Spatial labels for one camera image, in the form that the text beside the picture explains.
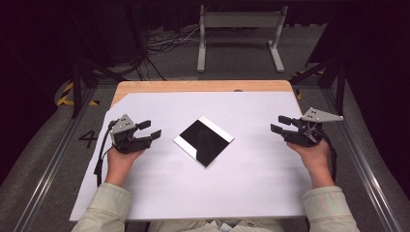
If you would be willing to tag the person's beige jacket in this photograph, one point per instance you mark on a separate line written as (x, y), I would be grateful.
(212, 225)

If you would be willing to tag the person's right hand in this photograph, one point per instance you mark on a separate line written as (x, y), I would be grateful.
(314, 161)

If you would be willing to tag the person's left hand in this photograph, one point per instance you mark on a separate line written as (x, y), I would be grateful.
(120, 162)

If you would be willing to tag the wooden table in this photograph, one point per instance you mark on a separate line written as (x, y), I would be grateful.
(193, 86)

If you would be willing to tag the grey metal stand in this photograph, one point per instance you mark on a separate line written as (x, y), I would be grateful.
(240, 20)

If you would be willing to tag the yellow black hazard tape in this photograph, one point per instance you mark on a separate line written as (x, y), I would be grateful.
(66, 93)
(299, 94)

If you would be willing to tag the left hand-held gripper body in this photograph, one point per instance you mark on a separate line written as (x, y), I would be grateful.
(129, 141)

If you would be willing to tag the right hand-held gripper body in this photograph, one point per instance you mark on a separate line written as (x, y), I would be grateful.
(306, 133)

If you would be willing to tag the black metal stand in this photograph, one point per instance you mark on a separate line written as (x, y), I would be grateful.
(76, 87)
(340, 87)

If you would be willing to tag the white paper sheet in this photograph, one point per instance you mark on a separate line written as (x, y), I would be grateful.
(193, 190)

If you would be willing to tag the aluminium floor rail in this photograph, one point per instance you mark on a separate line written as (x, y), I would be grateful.
(48, 170)
(370, 180)

